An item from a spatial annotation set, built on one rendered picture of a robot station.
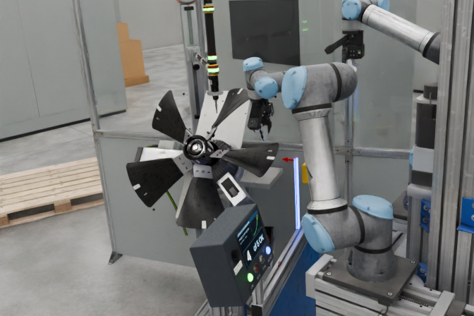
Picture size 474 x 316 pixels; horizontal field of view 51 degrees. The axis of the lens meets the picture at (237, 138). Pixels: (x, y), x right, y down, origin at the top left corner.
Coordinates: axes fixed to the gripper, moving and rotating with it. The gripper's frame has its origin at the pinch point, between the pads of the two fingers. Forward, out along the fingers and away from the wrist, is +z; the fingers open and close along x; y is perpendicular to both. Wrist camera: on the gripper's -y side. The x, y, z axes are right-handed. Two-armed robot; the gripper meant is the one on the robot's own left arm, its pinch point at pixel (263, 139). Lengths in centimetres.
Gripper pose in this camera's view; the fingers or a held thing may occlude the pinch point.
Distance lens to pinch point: 204.2
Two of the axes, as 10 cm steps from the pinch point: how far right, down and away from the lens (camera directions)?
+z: 1.7, 8.1, 5.6
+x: -9.1, -0.8, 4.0
